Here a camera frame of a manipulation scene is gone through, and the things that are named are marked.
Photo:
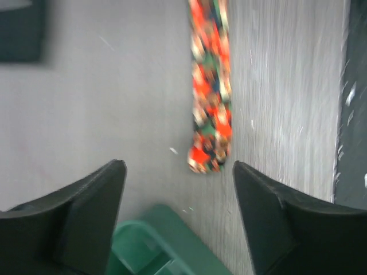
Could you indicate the red floral patterned tie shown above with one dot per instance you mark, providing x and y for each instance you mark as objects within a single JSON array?
[{"x": 211, "y": 83}]

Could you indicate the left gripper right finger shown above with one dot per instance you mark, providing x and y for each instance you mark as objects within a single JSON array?
[{"x": 290, "y": 232}]

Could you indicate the green compartment tray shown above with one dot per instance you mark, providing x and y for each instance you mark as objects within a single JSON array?
[{"x": 159, "y": 242}]

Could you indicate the black placemat cloth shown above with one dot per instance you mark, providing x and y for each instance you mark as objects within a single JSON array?
[{"x": 23, "y": 30}]

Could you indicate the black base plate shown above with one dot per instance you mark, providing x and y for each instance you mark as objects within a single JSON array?
[{"x": 350, "y": 178}]

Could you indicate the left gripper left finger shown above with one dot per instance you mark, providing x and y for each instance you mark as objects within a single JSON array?
[{"x": 68, "y": 231}]

